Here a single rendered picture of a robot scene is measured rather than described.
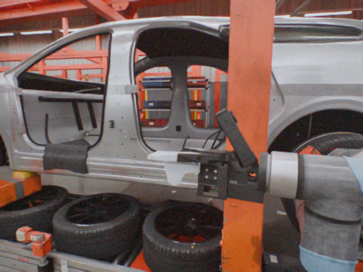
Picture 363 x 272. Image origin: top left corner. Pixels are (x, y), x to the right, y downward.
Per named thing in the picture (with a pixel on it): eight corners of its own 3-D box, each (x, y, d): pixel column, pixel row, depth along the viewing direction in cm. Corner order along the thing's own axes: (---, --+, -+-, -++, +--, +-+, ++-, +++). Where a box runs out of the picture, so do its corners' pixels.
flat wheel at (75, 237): (37, 268, 141) (33, 235, 138) (72, 217, 206) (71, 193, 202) (139, 258, 150) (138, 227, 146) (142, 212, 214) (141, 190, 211)
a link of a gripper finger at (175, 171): (147, 187, 36) (200, 187, 37) (148, 152, 35) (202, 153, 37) (146, 183, 39) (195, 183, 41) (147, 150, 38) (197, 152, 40)
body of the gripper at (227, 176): (192, 195, 39) (264, 207, 34) (195, 147, 39) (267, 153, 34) (205, 186, 46) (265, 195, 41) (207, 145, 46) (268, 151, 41)
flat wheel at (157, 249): (222, 225, 192) (223, 200, 188) (248, 287, 126) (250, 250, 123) (148, 226, 190) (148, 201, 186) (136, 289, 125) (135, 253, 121)
